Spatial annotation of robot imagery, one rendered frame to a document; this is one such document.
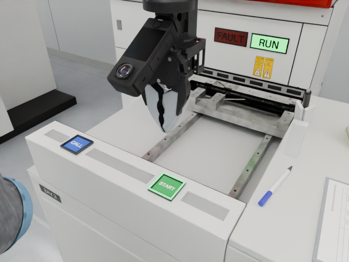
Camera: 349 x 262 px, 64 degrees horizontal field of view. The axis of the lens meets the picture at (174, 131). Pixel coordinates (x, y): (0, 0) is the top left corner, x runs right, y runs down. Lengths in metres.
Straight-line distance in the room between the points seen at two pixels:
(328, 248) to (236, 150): 0.46
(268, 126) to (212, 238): 0.51
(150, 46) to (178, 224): 0.33
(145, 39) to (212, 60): 0.69
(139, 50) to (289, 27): 0.64
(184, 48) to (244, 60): 0.62
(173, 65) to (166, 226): 0.32
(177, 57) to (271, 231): 0.33
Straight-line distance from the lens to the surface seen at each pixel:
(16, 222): 0.54
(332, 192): 0.63
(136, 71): 0.36
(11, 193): 0.55
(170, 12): 0.39
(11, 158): 2.46
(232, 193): 0.73
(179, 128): 0.94
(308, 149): 0.73
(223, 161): 0.86
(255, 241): 0.51
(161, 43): 0.38
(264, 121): 0.96
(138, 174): 0.62
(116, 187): 0.60
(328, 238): 0.55
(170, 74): 0.41
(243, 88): 1.04
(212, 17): 1.03
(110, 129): 1.01
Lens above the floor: 1.37
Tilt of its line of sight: 34 degrees down
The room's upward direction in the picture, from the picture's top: straight up
